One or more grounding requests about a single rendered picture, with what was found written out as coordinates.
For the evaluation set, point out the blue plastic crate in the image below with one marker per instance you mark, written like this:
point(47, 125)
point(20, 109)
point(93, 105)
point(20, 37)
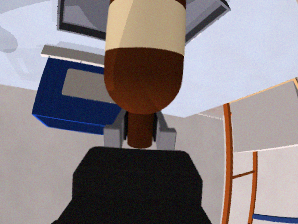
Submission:
point(72, 96)

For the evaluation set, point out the brown bottle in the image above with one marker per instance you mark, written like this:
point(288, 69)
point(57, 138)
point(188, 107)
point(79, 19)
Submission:
point(144, 60)

